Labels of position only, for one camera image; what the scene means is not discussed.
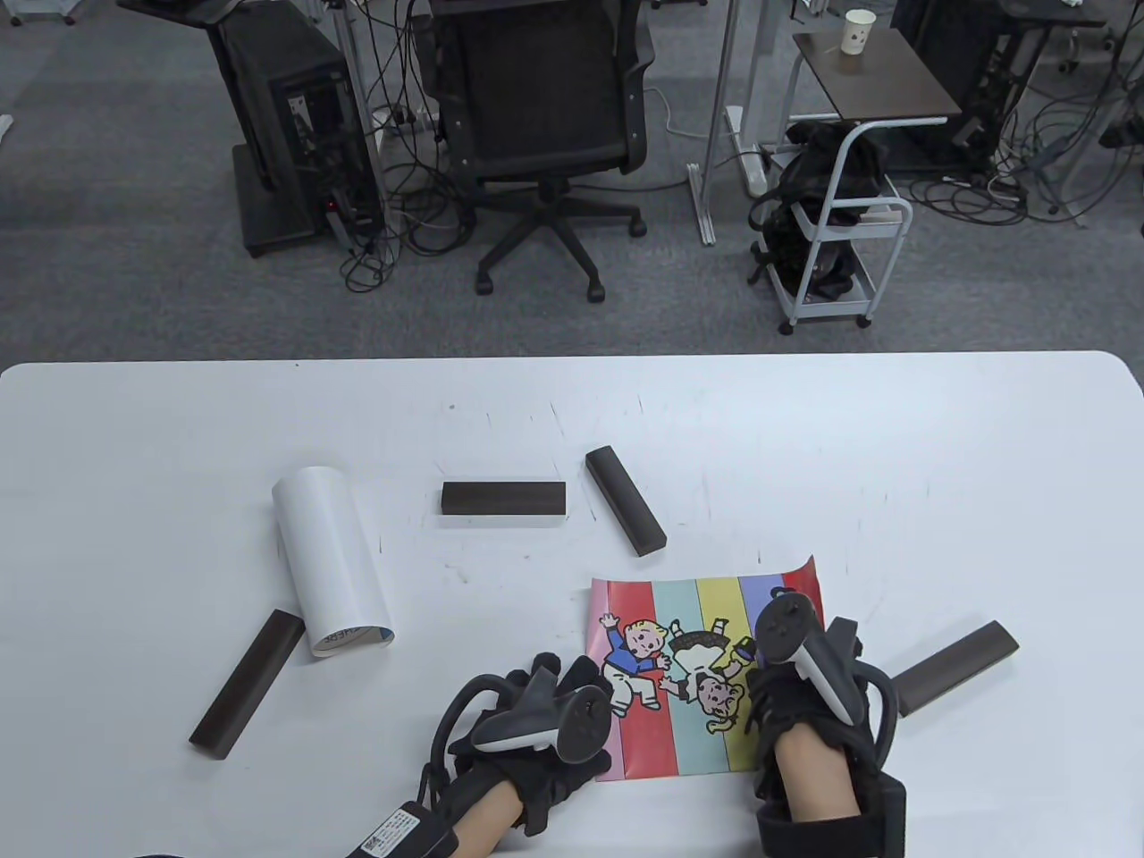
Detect brown side table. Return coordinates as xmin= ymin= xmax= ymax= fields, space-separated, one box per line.
xmin=791 ymin=31 xmax=964 ymax=122

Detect black equipment rack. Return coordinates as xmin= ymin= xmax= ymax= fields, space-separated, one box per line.
xmin=891 ymin=0 xmax=1109 ymax=171

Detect person's left hand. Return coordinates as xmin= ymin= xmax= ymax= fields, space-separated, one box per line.
xmin=444 ymin=652 xmax=618 ymax=838

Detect white-backed blue cartoon poster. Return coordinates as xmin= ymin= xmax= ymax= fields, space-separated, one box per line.
xmin=271 ymin=464 xmax=395 ymax=660

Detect dark wooden paperweight block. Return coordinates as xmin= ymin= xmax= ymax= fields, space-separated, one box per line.
xmin=441 ymin=481 xmax=568 ymax=519
xmin=585 ymin=445 xmax=668 ymax=558
xmin=892 ymin=621 xmax=1021 ymax=719
xmin=188 ymin=609 xmax=307 ymax=761

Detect person's right hand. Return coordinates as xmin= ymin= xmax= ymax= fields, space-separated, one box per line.
xmin=744 ymin=615 xmax=881 ymax=805

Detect black bag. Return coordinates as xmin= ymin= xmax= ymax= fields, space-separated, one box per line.
xmin=749 ymin=121 xmax=890 ymax=300

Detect rainbow striped cartoon poster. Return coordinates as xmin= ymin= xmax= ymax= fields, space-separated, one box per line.
xmin=588 ymin=554 xmax=821 ymax=783

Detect white desk leg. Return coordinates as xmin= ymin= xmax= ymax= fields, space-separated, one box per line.
xmin=686 ymin=0 xmax=743 ymax=247

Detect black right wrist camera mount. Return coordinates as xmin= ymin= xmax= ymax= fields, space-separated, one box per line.
xmin=755 ymin=773 xmax=908 ymax=858

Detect person's right forearm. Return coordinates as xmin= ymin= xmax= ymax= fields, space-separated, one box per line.
xmin=770 ymin=728 xmax=863 ymax=819

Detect tangled black floor cables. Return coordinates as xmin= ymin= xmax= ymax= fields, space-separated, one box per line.
xmin=338 ymin=54 xmax=479 ymax=293
xmin=910 ymin=45 xmax=1144 ymax=229

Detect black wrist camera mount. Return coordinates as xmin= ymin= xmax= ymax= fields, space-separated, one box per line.
xmin=344 ymin=800 xmax=457 ymax=858
xmin=755 ymin=773 xmax=908 ymax=858

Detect right grey handheld controller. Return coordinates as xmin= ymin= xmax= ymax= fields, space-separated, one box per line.
xmin=755 ymin=590 xmax=857 ymax=727

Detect white power strip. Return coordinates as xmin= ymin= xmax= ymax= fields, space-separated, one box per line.
xmin=726 ymin=105 xmax=770 ymax=199

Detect black mesh office chair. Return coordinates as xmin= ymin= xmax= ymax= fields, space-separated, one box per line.
xmin=427 ymin=0 xmax=656 ymax=305

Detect black left glove cable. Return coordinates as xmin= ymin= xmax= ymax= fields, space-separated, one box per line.
xmin=416 ymin=673 xmax=530 ymax=810

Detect white rolling cart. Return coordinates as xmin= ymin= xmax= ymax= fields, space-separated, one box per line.
xmin=776 ymin=121 xmax=914 ymax=336

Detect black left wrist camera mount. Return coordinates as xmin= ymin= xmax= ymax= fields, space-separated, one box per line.
xmin=344 ymin=800 xmax=457 ymax=858

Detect person's left forearm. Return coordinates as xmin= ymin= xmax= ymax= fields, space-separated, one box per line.
xmin=451 ymin=786 xmax=524 ymax=858

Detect grey handheld controller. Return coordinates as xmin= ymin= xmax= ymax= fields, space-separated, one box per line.
xmin=469 ymin=666 xmax=614 ymax=766
xmin=755 ymin=590 xmax=857 ymax=727

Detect left grey handheld controller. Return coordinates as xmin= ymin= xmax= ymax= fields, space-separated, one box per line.
xmin=469 ymin=666 xmax=614 ymax=766

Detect black computer tower on stand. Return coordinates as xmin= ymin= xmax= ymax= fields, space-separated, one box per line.
xmin=116 ymin=0 xmax=385 ymax=260

